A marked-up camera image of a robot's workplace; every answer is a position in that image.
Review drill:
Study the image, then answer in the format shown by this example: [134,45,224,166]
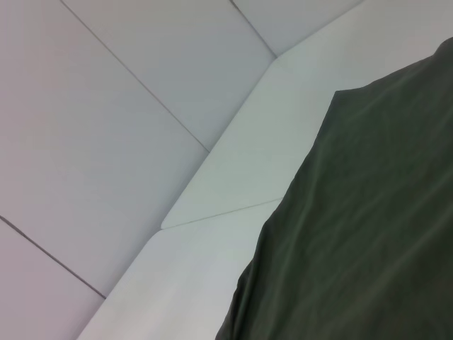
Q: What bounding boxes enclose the dark green FREE t-shirt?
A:
[214,37,453,340]

